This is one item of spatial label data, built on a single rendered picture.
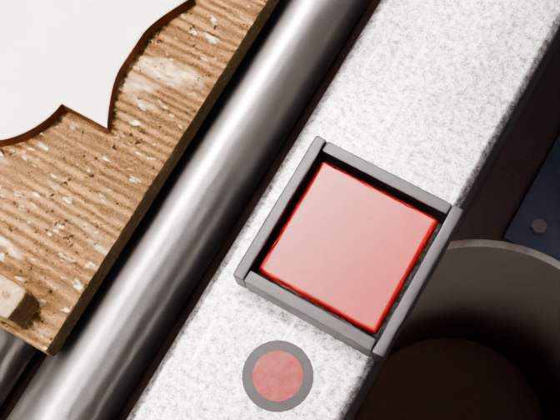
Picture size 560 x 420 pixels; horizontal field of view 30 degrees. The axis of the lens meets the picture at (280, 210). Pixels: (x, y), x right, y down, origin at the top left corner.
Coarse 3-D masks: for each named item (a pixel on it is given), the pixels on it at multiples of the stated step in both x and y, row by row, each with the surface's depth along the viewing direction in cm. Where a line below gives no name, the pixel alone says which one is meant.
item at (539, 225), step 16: (544, 176) 143; (528, 192) 142; (544, 192) 142; (528, 208) 142; (544, 208) 142; (512, 224) 141; (528, 224) 141; (544, 224) 140; (512, 240) 140; (528, 240) 140; (544, 240) 140
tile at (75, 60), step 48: (0, 0) 50; (48, 0) 50; (96, 0) 49; (144, 0) 49; (192, 0) 50; (0, 48) 49; (48, 48) 49; (96, 48) 49; (0, 96) 48; (48, 96) 48; (96, 96) 48; (0, 144) 48
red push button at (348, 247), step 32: (320, 192) 47; (352, 192) 47; (384, 192) 47; (288, 224) 47; (320, 224) 47; (352, 224) 47; (384, 224) 47; (416, 224) 47; (288, 256) 47; (320, 256) 46; (352, 256) 46; (384, 256) 46; (416, 256) 46; (288, 288) 47; (320, 288) 46; (352, 288) 46; (384, 288) 46; (352, 320) 46; (384, 320) 46
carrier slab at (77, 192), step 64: (256, 0) 50; (192, 64) 49; (64, 128) 48; (128, 128) 48; (192, 128) 49; (0, 192) 48; (64, 192) 47; (128, 192) 47; (0, 256) 47; (64, 256) 46; (0, 320) 46; (64, 320) 46
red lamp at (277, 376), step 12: (264, 360) 46; (276, 360) 46; (288, 360) 46; (252, 372) 46; (264, 372) 46; (276, 372) 46; (288, 372) 46; (300, 372) 46; (264, 384) 46; (276, 384) 46; (288, 384) 46; (300, 384) 46; (264, 396) 46; (276, 396) 46; (288, 396) 46
